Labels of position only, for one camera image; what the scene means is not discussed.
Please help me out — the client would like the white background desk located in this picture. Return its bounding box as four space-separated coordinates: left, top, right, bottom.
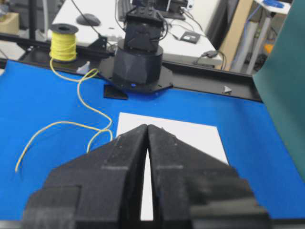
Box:
52 0 222 66

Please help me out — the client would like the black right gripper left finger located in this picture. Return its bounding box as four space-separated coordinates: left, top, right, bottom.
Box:
21 125 148 229

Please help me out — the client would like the yellow solder wire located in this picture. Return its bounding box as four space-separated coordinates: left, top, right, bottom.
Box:
15 58 113 172

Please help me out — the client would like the black table frame rail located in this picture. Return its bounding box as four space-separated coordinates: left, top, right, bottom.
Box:
0 33 261 102

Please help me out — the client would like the green backdrop curtain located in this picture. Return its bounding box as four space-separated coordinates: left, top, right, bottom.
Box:
254 0 305 178

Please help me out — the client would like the yellow solder spool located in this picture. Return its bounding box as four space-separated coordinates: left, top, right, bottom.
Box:
49 23 79 62

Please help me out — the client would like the black computer mouse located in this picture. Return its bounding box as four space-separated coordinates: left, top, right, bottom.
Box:
76 13 101 26

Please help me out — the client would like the blue table mat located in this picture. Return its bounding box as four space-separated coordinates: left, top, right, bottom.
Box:
0 61 305 220

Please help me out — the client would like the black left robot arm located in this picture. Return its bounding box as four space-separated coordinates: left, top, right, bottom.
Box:
99 0 173 94

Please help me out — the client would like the black external drive box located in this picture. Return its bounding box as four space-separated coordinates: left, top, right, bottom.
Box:
180 31 201 44

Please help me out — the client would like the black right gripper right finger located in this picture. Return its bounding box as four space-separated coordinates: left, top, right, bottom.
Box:
148 125 272 229

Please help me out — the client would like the white foam board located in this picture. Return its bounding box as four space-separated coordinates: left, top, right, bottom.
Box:
116 112 228 221

